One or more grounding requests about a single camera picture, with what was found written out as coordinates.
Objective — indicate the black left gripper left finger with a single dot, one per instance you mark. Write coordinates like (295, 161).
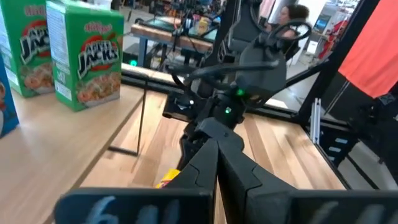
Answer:
(199, 174)

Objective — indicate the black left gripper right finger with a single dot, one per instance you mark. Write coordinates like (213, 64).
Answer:
(248, 193)

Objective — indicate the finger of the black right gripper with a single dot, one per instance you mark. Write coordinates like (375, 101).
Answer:
(186, 152)

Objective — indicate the yellow Corn Pops cereal box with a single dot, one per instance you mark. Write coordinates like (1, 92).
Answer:
(168, 179)

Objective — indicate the green Apple Jacks cereal box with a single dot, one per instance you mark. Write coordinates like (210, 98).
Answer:
(90, 62)
(28, 46)

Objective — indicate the blue Rice Krispies cereal box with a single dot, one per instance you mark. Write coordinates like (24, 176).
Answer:
(7, 109)

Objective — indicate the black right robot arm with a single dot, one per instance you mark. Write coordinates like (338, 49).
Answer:
(261, 71)

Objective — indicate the wooden shelf with black legs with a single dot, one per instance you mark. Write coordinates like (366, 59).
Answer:
(46, 155)

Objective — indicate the silver aluminium extrusion piece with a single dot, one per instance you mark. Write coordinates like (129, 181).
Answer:
(315, 124)

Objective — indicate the small yellow box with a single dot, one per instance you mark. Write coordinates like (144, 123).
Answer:
(202, 26)

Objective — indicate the neighbouring blue-legged table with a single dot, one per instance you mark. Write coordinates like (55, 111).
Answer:
(161, 35)

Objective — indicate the black office chair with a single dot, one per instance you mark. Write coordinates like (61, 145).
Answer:
(248, 25)

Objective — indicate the person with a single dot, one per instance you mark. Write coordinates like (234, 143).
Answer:
(287, 15)

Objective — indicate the blue display screen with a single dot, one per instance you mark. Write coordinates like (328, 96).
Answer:
(321, 23)

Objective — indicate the orange cloth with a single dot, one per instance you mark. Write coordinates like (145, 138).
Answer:
(370, 46)

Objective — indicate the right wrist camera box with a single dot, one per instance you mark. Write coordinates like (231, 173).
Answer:
(180, 107)

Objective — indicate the black aluminium rig frame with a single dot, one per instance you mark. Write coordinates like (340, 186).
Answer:
(313, 99)

